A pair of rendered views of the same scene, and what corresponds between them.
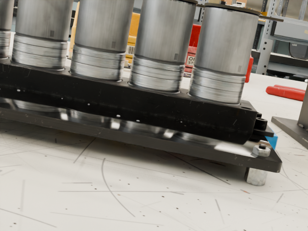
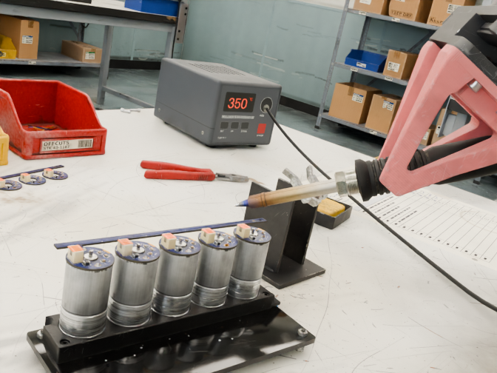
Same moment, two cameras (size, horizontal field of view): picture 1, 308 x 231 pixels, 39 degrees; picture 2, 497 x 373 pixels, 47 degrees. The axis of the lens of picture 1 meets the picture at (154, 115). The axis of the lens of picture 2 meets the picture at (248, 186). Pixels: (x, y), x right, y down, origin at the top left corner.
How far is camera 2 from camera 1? 0.28 m
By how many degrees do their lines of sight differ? 44
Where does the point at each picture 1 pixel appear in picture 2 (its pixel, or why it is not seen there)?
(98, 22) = (186, 278)
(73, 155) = not seen: outside the picture
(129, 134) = (252, 360)
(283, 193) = (314, 349)
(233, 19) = (262, 249)
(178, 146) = (274, 353)
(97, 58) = (185, 301)
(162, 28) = (225, 268)
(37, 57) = (144, 316)
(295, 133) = not seen: hidden behind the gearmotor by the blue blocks
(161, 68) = (222, 291)
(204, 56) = (244, 273)
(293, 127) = not seen: hidden behind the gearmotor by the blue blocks
